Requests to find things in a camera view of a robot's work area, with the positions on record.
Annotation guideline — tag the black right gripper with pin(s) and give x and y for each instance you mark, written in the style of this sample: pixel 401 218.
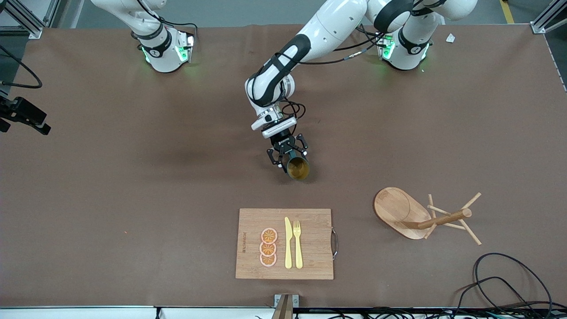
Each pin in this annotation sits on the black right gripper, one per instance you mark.
pixel 5 110

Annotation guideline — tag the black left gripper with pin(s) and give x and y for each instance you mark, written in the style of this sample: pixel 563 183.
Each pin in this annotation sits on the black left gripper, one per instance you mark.
pixel 281 141

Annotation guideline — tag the dark teal cup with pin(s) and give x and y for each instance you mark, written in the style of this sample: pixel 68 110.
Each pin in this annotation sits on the dark teal cup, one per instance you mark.
pixel 297 169

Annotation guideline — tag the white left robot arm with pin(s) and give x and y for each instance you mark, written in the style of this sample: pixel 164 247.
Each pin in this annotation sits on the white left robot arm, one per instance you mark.
pixel 328 26

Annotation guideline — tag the wooden cup rack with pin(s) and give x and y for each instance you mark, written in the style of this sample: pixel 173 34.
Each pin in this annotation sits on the wooden cup rack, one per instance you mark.
pixel 394 208

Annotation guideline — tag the orange slice toy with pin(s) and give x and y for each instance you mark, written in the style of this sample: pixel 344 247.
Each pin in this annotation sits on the orange slice toy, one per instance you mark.
pixel 268 260
pixel 269 235

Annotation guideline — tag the yellow plastic knife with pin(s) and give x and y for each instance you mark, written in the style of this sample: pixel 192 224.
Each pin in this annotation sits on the yellow plastic knife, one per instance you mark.
pixel 288 248

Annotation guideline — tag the yellow plastic fork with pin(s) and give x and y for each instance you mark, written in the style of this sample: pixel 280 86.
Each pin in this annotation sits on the yellow plastic fork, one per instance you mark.
pixel 298 252

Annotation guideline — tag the white paper scrap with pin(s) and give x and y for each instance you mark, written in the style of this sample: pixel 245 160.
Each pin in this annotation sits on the white paper scrap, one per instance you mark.
pixel 450 38

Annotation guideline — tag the silver aluminium profile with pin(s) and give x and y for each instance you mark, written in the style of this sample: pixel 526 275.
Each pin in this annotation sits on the silver aluminium profile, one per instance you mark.
pixel 542 22

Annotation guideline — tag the silver aluminium frame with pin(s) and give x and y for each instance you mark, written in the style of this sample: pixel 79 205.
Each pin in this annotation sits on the silver aluminium frame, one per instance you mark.
pixel 35 31

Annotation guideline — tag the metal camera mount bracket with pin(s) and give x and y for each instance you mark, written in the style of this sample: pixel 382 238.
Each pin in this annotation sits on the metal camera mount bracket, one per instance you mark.
pixel 285 308

